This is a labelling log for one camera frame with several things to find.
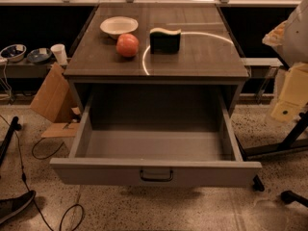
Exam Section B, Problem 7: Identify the blue bowl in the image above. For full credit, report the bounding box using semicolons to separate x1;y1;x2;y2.
0;44;27;63
27;48;52;64

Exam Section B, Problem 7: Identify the dark shoe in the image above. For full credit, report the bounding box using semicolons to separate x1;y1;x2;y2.
0;191;36;224

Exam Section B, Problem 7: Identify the black floor cable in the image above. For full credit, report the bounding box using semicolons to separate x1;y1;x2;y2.
0;114;86;231

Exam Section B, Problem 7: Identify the grey cabinet with wooden top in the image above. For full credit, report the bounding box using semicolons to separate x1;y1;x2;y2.
64;3;248;111

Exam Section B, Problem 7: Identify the cardboard box piece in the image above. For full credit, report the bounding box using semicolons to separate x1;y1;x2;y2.
30;63;80;138

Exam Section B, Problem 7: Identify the blue bowl right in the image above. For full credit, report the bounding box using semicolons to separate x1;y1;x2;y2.
27;48;52;64

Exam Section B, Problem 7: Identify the blue bowl left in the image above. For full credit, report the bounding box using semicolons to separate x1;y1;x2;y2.
0;44;27;63

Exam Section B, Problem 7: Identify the white paper cup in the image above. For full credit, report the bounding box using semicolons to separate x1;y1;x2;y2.
51;43;67;65

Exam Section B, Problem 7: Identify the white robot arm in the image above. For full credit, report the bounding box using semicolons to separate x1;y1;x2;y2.
262;0;308;122

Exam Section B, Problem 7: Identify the black drawer handle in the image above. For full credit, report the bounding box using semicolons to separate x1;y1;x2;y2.
140;169;173;183

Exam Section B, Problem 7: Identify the green yellow sponge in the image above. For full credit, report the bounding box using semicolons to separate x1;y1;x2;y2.
149;28;181;54

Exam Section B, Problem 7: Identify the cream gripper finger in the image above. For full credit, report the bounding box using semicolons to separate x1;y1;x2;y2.
262;21;286;47
270;64;308;122

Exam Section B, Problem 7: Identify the white bowl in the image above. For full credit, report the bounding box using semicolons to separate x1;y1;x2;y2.
100;16;139;39

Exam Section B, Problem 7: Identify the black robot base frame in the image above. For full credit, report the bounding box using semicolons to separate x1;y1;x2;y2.
235;110;308;209

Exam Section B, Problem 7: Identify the black stand leg left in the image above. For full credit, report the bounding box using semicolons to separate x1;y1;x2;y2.
0;116;21;166

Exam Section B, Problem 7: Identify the grey low shelf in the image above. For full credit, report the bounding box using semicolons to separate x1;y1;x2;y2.
0;58;56;79

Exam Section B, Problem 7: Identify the red apple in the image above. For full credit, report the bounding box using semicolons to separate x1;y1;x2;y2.
115;34;139;58

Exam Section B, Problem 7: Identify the open grey top drawer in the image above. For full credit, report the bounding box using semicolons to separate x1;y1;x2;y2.
50;87;262;187

